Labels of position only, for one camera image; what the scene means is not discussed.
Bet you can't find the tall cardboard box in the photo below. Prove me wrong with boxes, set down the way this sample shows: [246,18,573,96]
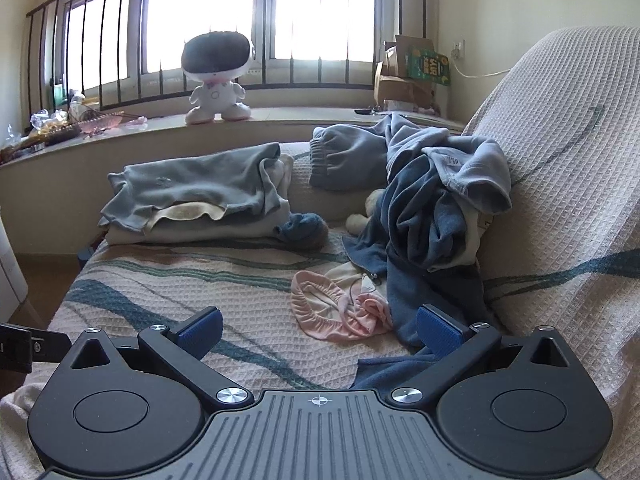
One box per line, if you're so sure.
[384,35,435,79]

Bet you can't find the green printed box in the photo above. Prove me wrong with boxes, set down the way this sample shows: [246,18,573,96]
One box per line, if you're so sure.
[407,47,453,86]

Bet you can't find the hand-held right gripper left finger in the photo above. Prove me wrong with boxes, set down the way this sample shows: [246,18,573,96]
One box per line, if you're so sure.
[59,306,253,411]

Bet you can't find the white folded garment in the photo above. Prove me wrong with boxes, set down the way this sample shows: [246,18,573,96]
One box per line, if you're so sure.
[102,155,296,247]

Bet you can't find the white power cable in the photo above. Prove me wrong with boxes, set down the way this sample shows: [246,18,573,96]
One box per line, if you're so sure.
[456,57,512,81]

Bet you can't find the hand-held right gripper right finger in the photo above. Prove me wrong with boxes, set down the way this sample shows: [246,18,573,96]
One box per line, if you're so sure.
[390,303,584,408]

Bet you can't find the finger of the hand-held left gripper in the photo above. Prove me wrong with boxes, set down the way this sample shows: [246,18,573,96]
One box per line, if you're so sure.
[0,322,74,375]

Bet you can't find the pile of snack bags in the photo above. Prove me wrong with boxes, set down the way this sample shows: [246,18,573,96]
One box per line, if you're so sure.
[0,95,83,163]

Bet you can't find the window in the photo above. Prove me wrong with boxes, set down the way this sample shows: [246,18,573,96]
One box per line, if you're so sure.
[62,0,443,93]

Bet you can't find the white plush toy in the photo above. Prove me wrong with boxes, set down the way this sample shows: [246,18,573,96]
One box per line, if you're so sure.
[346,190,387,236]

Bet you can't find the grey-blue sweatshirt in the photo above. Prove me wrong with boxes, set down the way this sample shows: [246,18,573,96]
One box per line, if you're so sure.
[309,112,514,217]

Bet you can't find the blue fuzzy slipper sock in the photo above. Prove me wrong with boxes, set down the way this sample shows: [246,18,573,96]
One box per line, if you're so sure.
[274,212,329,252]

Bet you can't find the low cardboard box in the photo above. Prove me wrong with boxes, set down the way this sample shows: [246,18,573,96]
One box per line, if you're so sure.
[373,62,435,110]

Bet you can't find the blue fleece pants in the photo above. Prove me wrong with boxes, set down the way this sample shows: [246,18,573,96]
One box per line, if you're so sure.
[342,160,496,392]

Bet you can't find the white robot toy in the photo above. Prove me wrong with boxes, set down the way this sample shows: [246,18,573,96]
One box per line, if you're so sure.
[181,31,257,126]

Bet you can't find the white pink printed pyjama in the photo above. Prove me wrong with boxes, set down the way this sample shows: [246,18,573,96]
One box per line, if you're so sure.
[291,260,394,344]

